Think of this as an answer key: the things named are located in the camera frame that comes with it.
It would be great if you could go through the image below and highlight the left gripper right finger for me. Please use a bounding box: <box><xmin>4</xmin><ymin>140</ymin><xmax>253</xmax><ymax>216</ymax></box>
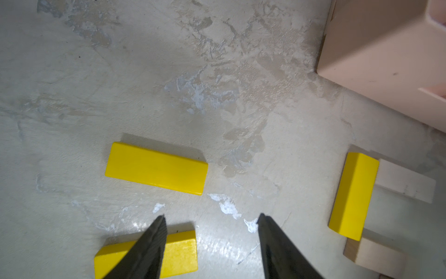
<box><xmin>257</xmin><ymin>213</ymin><xmax>323</xmax><ymax>279</ymax></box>

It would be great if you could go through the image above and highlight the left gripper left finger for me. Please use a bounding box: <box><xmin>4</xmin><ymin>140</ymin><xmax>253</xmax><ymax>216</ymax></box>
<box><xmin>105</xmin><ymin>215</ymin><xmax>167</xmax><ymax>279</ymax></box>

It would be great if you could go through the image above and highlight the yellow block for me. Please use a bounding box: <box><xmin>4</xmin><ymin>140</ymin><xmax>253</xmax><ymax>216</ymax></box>
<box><xmin>328</xmin><ymin>152</ymin><xmax>379</xmax><ymax>241</ymax></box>
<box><xmin>94</xmin><ymin>230</ymin><xmax>199</xmax><ymax>279</ymax></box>
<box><xmin>105</xmin><ymin>142</ymin><xmax>209</xmax><ymax>195</ymax></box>

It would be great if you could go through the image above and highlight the natural wood block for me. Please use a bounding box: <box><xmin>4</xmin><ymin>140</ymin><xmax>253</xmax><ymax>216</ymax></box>
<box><xmin>375</xmin><ymin>159</ymin><xmax>436</xmax><ymax>203</ymax></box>
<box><xmin>343</xmin><ymin>237</ymin><xmax>408</xmax><ymax>279</ymax></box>

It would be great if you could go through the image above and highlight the pink desk file organizer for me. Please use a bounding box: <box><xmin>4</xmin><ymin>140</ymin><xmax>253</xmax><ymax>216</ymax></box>
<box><xmin>317</xmin><ymin>1</ymin><xmax>446</xmax><ymax>131</ymax></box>

